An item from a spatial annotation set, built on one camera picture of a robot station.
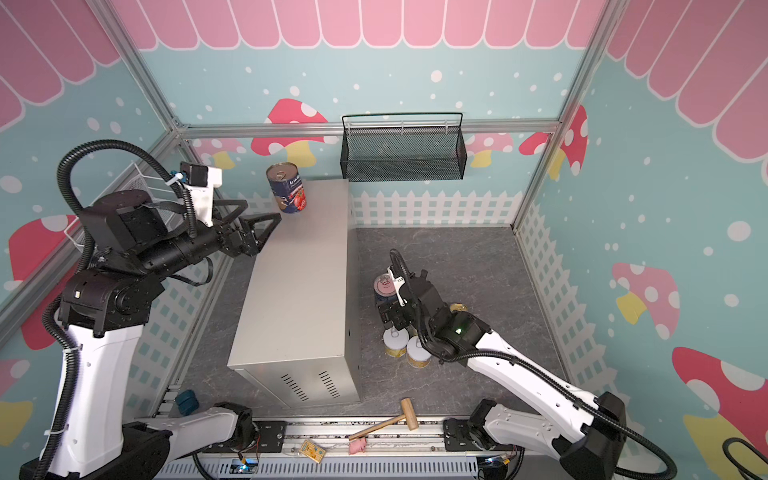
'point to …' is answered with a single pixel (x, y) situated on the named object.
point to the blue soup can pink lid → (385, 289)
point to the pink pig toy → (357, 445)
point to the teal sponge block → (187, 402)
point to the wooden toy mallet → (408, 412)
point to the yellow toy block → (313, 451)
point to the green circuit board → (245, 466)
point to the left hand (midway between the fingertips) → (262, 218)
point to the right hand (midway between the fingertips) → (394, 295)
